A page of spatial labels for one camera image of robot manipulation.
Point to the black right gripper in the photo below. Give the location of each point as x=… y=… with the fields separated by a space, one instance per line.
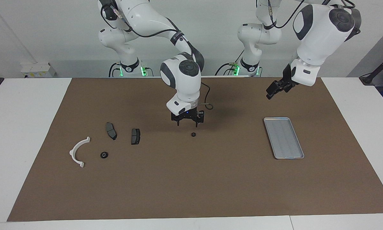
x=188 y=116

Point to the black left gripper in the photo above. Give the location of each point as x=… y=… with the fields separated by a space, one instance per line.
x=287 y=81

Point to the large black bearing gear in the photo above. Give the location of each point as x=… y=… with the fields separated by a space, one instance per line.
x=104 y=155

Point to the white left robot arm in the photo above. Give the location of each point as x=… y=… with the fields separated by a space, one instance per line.
x=319 y=38

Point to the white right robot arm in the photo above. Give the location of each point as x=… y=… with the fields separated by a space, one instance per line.
x=181 y=80

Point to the silver metal tray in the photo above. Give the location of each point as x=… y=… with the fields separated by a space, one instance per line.
x=284 y=139

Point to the short dark brake pad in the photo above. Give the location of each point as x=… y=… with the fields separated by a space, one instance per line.
x=135 y=136

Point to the brown table mat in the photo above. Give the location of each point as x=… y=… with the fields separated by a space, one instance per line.
x=191 y=179

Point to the long dark brake pad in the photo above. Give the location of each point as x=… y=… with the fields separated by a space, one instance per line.
x=111 y=131

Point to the white semicircular bracket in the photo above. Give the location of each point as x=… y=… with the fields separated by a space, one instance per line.
x=73 y=153

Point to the white wall box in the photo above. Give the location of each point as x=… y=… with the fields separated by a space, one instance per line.
x=38 y=70

